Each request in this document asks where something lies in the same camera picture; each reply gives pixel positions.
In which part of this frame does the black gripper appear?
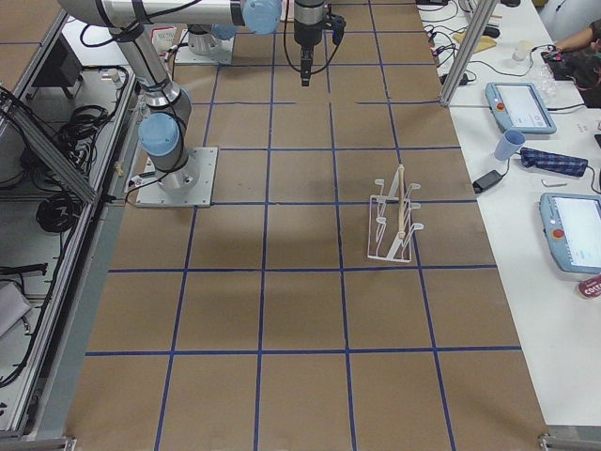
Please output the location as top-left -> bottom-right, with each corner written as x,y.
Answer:
294,0 -> 346,86

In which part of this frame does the black power adapter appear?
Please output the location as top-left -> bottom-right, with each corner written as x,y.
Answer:
472,170 -> 504,194

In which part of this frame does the blue cup in background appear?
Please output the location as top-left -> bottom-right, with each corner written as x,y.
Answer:
493,129 -> 526,161

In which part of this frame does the lower teach pendant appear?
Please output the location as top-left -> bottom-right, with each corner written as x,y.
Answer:
539,193 -> 600,274

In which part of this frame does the person's hand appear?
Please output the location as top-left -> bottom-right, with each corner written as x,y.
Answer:
555,39 -> 577,53

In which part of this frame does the silver hex key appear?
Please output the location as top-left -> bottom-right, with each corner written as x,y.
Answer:
541,179 -> 568,188

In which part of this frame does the aluminium frame post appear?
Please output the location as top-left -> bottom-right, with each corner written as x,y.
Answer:
440,0 -> 497,106

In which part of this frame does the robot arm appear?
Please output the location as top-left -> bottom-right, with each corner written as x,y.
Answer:
60,1 -> 283,190

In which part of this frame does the blue plaid pouch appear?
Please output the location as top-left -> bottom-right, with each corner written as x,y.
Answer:
519,148 -> 589,178

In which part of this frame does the clear plastic cup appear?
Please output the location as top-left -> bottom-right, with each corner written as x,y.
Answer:
512,39 -> 532,62

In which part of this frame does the teach pendant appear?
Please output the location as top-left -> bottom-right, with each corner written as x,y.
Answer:
539,193 -> 600,274
485,83 -> 557,135

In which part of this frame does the white wire cup rack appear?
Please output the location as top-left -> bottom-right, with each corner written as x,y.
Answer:
366,164 -> 424,263

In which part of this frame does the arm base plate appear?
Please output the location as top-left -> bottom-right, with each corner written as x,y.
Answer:
175,29 -> 235,66
135,148 -> 218,208

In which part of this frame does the wooden board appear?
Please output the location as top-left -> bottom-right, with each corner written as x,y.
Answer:
453,30 -> 497,53

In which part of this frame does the upper teach pendant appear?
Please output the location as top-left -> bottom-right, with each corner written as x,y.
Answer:
485,83 -> 557,135

